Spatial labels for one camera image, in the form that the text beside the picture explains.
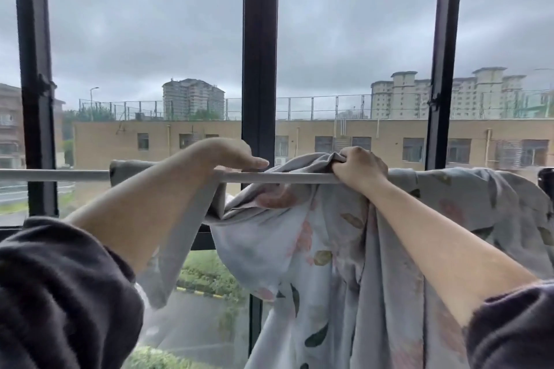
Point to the person's left hand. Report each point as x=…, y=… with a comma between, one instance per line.
x=225, y=152

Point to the person's right hand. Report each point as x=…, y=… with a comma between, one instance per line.
x=361, y=170

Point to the floral light blue bedsheet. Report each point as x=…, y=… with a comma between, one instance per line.
x=346, y=273

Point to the white metal drying rack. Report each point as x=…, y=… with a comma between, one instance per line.
x=65, y=175

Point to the person's right forearm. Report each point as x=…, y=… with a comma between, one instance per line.
x=450, y=252

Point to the person's left forearm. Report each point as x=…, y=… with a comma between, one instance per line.
x=143, y=208

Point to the person's dark left sleeve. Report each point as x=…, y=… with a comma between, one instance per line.
x=60, y=295

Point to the person's dark sleeve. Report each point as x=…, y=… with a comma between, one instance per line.
x=60, y=295
x=515, y=330

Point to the person's dark right sleeve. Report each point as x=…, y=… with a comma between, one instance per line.
x=515, y=330

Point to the grey tall apartment block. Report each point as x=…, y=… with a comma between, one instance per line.
x=192, y=98

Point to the white tall apartment buildings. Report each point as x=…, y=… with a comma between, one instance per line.
x=402, y=96

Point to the long beige building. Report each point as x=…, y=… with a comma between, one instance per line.
x=108, y=139

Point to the street lamp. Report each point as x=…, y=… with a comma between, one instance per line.
x=91, y=100

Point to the black flat panel board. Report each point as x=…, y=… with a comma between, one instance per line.
x=547, y=183

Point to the brown brick building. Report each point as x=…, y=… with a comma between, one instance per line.
x=8, y=122

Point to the black metal window frame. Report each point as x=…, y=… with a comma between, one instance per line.
x=259, y=57

